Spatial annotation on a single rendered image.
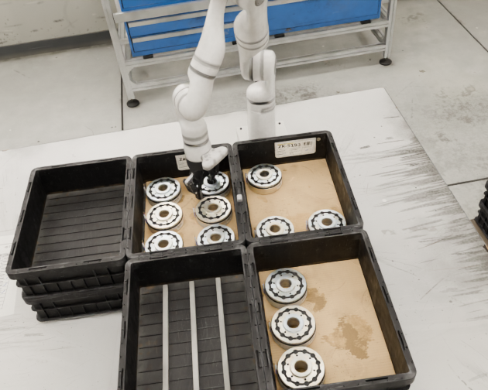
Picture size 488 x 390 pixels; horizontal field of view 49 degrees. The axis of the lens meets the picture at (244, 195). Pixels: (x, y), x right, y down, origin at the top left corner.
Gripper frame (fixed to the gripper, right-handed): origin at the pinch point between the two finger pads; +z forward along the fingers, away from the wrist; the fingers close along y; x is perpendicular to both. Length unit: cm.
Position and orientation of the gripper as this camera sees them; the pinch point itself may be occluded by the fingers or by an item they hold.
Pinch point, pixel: (205, 189)
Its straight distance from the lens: 159.9
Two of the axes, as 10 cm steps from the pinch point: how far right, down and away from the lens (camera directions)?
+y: -6.0, 5.9, -5.3
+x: 7.9, 3.8, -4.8
